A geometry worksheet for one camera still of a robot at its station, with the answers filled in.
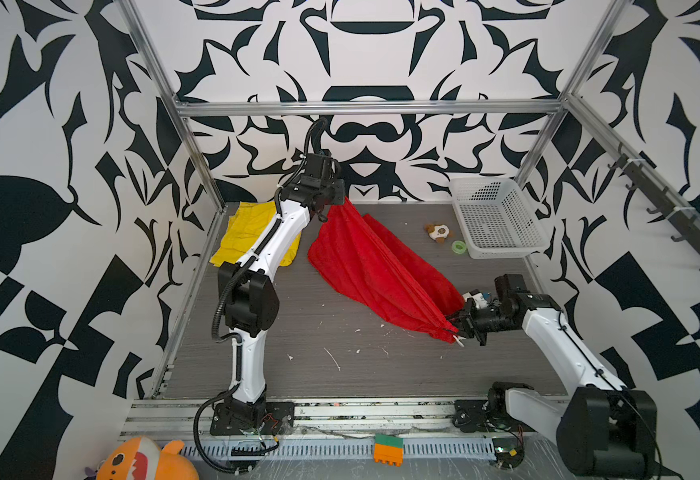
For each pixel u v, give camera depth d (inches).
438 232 42.5
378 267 33.7
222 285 20.5
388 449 27.6
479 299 30.8
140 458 24.6
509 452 28.0
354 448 28.0
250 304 20.4
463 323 27.7
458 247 42.3
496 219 45.4
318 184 26.8
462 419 29.2
